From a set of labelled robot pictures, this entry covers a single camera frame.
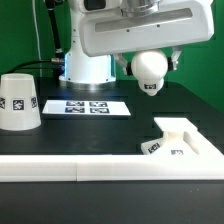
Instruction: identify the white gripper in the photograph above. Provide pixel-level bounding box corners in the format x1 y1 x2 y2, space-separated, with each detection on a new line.
79 0 214 76

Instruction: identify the white lamp base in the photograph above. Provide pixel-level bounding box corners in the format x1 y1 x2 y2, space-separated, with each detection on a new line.
141 131 198 157

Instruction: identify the white lamp shade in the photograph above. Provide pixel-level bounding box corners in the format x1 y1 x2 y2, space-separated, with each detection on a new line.
0 73 41 131

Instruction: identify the white marker sheet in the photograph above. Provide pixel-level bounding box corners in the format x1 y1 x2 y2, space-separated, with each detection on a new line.
42 100 131 116

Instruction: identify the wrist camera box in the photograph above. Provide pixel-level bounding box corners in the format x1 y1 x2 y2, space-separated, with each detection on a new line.
84 0 115 11

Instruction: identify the white L-shaped boundary frame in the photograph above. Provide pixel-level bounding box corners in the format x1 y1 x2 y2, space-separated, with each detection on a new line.
0 117 224 182

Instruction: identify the black cable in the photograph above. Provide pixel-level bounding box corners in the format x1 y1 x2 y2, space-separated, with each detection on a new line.
6 0 68 75

